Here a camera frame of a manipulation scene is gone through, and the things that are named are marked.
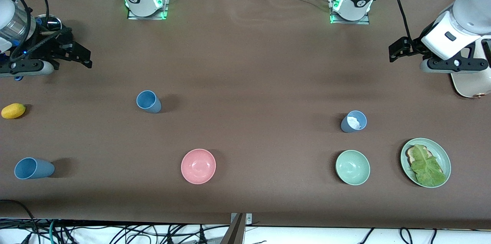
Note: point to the toasted bread slice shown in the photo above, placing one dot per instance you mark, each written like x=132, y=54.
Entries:
x=411, y=155

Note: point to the cream white kettle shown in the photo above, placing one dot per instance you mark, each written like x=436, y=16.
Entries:
x=470, y=84

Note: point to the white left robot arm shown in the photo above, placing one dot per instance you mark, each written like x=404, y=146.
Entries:
x=472, y=10

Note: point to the white paper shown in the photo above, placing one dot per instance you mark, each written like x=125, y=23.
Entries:
x=353, y=122

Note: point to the mint green bowl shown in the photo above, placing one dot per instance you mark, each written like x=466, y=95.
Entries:
x=353, y=167

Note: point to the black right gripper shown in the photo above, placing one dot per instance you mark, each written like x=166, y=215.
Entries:
x=46, y=45

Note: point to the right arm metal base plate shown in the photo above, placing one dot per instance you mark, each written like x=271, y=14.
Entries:
x=147, y=17

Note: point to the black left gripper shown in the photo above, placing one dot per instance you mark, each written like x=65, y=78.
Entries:
x=415, y=47

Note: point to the pink bowl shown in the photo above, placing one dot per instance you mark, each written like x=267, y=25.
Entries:
x=198, y=166

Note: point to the yellow lemon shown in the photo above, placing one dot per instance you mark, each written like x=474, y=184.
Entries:
x=13, y=111

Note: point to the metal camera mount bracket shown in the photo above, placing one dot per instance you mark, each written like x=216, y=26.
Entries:
x=236, y=232

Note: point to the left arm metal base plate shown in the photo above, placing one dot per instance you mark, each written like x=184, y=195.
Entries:
x=349, y=22

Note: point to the green lettuce leaf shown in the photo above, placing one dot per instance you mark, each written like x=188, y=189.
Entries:
x=427, y=169

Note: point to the blue cup holding paper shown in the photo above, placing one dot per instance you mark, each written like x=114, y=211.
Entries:
x=347, y=126

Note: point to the green plate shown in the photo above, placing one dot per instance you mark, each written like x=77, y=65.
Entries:
x=441, y=155

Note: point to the glass lid blue knob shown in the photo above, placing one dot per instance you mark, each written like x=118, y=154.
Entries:
x=53, y=24

